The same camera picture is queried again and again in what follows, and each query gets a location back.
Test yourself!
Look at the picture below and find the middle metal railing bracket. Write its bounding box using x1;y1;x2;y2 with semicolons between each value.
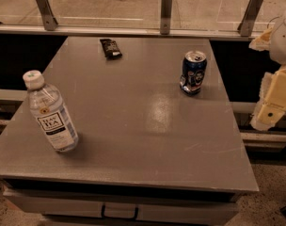
160;0;172;35

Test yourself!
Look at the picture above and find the grey drawer with black handle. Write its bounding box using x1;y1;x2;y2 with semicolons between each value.
4;188;238;226

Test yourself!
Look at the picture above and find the right metal railing bracket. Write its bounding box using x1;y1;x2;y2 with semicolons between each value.
238;0;263;37

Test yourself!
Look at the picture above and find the glass railing panel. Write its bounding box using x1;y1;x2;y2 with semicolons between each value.
0;0;286;33

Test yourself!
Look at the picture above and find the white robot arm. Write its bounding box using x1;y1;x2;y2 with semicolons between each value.
249;9;286;131

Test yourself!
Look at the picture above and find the left metal railing bracket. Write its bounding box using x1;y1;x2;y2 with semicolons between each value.
36;0;58;31

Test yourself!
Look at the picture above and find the black snack wrapper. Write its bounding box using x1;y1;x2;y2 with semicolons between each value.
100;39;122;59

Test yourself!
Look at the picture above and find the blue pepsi can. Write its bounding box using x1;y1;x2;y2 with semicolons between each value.
180;51;207;96

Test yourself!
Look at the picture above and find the clear tea bottle white cap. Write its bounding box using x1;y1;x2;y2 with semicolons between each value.
23;70;79;153

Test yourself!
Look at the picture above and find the metal railing bracket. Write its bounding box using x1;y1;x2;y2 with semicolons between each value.
36;0;58;31
160;0;172;35
238;0;263;37

